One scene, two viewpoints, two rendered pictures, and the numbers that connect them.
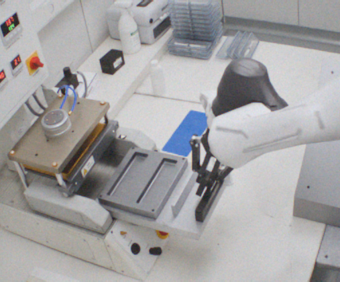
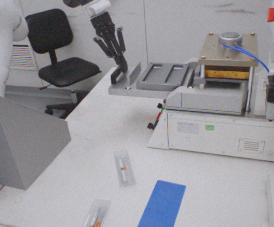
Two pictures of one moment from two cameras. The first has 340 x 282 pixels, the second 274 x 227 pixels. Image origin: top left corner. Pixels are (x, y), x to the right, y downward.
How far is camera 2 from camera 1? 206 cm
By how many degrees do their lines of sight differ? 107
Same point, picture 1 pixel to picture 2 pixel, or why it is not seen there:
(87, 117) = (208, 51)
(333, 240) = not seen: hidden behind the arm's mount
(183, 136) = (166, 202)
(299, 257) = (73, 120)
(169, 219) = (142, 68)
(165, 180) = (148, 75)
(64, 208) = not seen: hidden behind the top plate
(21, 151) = (245, 35)
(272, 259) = (90, 118)
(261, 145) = not seen: outside the picture
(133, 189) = (167, 68)
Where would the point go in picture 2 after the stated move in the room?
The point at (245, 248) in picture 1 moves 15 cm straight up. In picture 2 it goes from (106, 122) to (101, 93)
